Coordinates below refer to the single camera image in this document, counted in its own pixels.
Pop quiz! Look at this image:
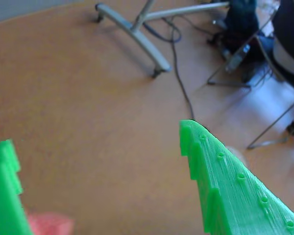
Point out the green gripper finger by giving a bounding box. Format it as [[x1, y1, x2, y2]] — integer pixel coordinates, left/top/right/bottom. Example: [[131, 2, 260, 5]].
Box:
[[0, 139, 34, 235], [179, 119, 294, 235]]

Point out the orange block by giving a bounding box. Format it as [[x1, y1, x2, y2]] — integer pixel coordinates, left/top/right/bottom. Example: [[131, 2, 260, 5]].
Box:
[[24, 212, 75, 235]]

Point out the dark blue bag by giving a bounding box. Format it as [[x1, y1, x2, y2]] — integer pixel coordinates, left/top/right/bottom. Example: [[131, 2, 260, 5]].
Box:
[[208, 0, 275, 81]]

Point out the black floor cable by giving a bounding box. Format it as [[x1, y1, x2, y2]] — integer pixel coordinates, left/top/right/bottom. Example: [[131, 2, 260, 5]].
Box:
[[161, 17, 196, 121]]

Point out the black chair with metal frame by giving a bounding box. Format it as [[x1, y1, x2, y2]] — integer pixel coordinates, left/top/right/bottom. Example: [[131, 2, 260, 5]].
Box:
[[207, 0, 294, 150]]

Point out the blue floor cable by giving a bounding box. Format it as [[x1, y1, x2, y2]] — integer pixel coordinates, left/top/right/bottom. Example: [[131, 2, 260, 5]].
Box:
[[143, 21, 182, 43]]

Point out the grey metal table frame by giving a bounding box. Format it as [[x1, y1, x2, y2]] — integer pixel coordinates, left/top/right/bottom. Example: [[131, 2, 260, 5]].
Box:
[[95, 0, 231, 78]]

